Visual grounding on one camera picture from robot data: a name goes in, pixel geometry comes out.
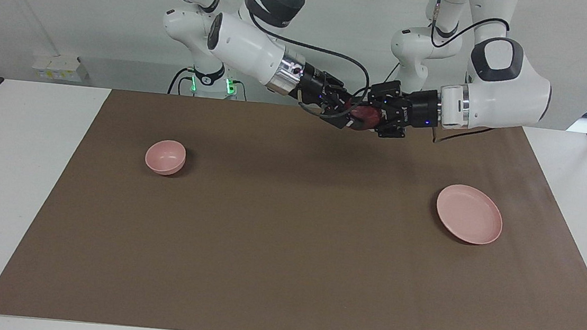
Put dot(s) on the pink plate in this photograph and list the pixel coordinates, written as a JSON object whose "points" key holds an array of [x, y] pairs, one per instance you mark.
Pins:
{"points": [[469, 212]]}

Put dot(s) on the pink bowl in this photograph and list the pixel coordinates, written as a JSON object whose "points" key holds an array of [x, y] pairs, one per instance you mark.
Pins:
{"points": [[165, 156]]}

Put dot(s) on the dark red apple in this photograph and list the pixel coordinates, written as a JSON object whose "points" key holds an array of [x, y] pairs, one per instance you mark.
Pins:
{"points": [[365, 117]]}

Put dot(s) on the brown table mat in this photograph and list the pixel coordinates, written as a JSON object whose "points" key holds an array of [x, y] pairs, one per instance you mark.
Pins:
{"points": [[292, 239]]}

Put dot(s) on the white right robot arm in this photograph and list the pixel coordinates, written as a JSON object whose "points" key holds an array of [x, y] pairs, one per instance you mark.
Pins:
{"points": [[245, 46]]}

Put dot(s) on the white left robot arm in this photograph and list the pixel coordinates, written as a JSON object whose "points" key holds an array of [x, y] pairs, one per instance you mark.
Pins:
{"points": [[512, 94]]}

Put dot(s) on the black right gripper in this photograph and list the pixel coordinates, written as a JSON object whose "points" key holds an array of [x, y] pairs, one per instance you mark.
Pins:
{"points": [[314, 84]]}

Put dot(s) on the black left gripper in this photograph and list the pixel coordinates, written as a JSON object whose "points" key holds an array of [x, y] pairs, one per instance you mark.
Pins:
{"points": [[420, 108]]}

